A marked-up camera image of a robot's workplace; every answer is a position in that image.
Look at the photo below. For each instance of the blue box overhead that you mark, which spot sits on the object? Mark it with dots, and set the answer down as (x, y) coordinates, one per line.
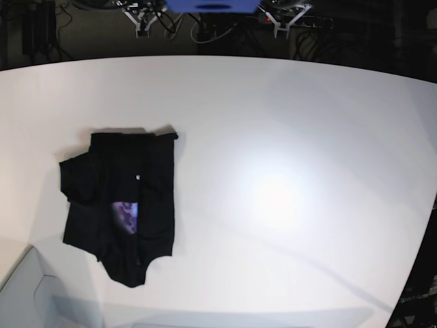
(212, 6)

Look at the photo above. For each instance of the black graphic t-shirt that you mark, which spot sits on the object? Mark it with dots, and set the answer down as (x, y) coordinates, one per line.
(121, 202)

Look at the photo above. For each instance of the black device on floor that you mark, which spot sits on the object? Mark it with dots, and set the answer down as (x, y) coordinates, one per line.
(38, 29)

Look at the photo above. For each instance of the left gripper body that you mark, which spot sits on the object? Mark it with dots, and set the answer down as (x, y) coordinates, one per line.
(294, 10)

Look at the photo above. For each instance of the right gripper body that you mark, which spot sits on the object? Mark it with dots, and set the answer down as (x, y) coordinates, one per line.
(143, 17)

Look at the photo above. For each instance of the black power strip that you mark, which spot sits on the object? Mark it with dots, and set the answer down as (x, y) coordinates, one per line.
(306, 21)

